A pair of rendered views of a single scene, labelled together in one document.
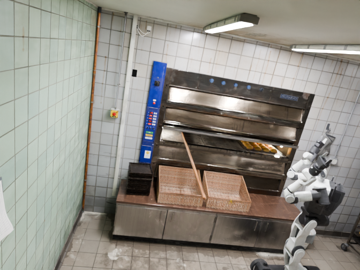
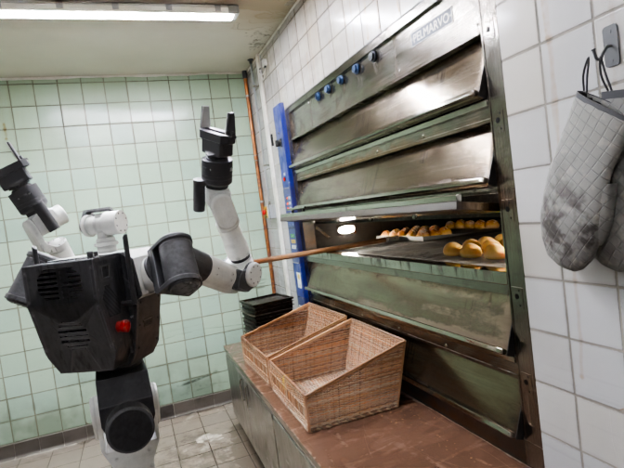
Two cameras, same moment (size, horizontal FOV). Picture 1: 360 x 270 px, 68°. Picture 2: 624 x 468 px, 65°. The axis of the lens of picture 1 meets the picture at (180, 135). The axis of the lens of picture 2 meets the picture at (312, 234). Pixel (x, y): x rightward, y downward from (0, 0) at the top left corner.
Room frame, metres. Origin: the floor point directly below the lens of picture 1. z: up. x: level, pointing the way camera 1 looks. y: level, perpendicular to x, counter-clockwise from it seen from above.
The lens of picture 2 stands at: (2.67, -2.86, 1.45)
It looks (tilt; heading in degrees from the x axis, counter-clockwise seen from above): 3 degrees down; 79
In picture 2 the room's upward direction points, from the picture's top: 7 degrees counter-clockwise
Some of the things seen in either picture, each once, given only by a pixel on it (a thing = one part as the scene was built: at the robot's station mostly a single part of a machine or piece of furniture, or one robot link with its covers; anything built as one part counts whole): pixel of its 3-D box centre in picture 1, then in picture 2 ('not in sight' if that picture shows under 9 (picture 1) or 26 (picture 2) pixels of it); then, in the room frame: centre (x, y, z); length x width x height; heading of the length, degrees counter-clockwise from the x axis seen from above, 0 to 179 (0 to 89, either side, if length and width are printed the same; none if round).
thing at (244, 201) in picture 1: (225, 190); (333, 367); (3.12, -0.72, 0.72); 0.56 x 0.49 x 0.28; 98
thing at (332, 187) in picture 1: (322, 195); (101, 303); (2.35, -1.45, 1.26); 0.34 x 0.30 x 0.36; 157
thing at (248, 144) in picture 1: (255, 142); (537, 240); (3.90, -1.16, 1.21); 0.61 x 0.48 x 0.06; 9
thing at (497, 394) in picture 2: (219, 177); (382, 344); (3.38, -0.65, 0.76); 1.79 x 0.11 x 0.19; 99
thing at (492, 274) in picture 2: (225, 150); (375, 260); (3.40, -0.65, 1.16); 1.80 x 0.06 x 0.04; 99
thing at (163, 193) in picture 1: (179, 185); (292, 339); (3.03, -0.12, 0.72); 0.56 x 0.49 x 0.28; 100
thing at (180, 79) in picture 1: (240, 89); (355, 84); (3.41, -0.65, 1.99); 1.80 x 0.08 x 0.21; 99
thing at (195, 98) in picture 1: (237, 105); (355, 126); (3.38, -0.65, 1.80); 1.79 x 0.11 x 0.19; 99
